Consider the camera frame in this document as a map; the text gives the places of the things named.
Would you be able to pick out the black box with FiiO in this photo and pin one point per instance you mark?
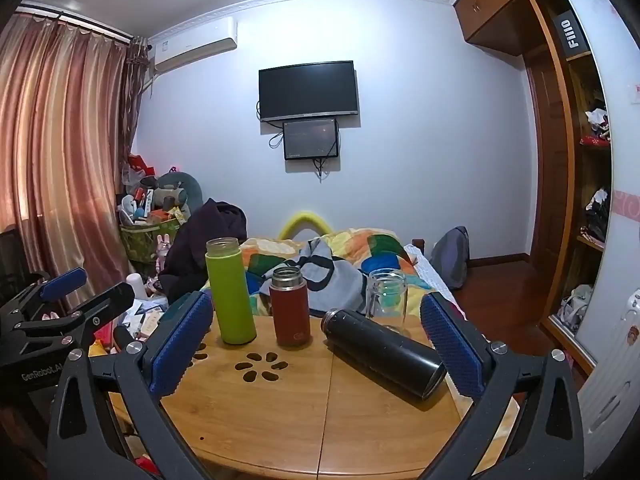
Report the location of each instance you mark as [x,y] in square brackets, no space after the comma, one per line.
[571,36]

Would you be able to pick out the grey backpack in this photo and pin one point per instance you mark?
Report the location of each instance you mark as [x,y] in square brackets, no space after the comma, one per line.
[450,257]

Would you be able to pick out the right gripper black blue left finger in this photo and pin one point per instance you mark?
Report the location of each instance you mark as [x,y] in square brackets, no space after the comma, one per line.
[85,441]

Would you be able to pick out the colourful patchwork bedspread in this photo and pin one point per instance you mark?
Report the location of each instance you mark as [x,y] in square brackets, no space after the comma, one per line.
[368,249]

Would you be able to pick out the clear glass jar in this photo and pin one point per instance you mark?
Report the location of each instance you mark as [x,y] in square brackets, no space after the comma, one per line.
[387,298]

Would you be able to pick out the small wall monitor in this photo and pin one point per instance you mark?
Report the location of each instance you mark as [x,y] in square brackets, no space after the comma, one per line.
[311,139]

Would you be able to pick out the wooden wardrobe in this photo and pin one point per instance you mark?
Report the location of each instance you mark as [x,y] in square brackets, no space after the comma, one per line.
[574,161]

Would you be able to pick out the white air conditioner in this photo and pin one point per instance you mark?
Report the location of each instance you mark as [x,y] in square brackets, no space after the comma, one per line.
[195,44]

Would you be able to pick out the black thermos bottle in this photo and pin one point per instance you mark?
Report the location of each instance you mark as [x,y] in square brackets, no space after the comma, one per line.
[415,367]

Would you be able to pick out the yellow curved chair back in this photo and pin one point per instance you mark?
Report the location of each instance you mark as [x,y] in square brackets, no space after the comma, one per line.
[304,220]

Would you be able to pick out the green thermos bottle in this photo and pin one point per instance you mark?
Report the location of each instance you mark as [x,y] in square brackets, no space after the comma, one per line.
[227,284]

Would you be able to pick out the green basket of toys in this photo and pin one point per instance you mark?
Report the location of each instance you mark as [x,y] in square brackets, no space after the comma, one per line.
[140,242]

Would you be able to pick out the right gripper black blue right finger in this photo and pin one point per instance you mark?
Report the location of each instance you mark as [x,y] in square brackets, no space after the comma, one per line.
[546,440]

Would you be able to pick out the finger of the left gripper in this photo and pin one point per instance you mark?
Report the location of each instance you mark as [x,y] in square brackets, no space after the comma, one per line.
[99,311]
[65,283]

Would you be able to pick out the dark purple jacket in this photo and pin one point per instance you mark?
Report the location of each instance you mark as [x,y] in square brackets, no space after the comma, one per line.
[185,268]

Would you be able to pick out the pink striped curtain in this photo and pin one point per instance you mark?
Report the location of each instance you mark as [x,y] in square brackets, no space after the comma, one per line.
[65,135]

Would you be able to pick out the grey white garment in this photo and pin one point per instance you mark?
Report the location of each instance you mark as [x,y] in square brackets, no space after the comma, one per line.
[332,282]

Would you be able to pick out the red thermos bottle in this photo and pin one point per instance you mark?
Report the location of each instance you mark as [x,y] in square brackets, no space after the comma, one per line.
[289,306]

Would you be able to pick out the large wall television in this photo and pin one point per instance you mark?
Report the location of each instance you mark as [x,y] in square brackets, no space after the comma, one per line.
[307,90]

